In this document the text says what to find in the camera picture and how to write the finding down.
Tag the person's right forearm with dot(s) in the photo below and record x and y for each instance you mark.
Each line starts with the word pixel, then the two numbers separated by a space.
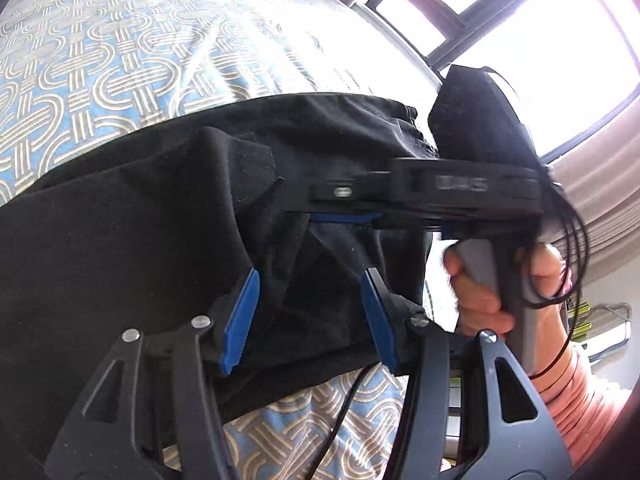
pixel 580 405

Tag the dark framed window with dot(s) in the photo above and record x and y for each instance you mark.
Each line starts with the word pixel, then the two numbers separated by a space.
pixel 500 10

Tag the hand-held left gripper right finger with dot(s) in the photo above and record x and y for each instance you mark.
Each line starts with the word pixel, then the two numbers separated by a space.
pixel 379 317

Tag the person's right hand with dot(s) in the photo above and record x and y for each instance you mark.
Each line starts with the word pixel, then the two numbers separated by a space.
pixel 482 305

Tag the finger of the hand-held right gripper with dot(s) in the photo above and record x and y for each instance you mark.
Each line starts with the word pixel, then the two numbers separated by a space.
pixel 342 192

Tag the black pants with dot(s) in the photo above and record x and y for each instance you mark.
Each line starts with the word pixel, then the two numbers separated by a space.
pixel 125 235

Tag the metal rack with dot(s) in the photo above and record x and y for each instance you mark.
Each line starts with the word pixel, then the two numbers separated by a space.
pixel 605 322

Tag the beige curtain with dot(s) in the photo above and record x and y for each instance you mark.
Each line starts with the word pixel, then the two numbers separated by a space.
pixel 600 200

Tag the blue patterned bed sheet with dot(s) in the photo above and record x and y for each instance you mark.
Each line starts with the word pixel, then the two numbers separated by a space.
pixel 100 35

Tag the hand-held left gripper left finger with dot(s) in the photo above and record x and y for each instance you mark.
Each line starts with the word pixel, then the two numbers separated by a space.
pixel 241 320

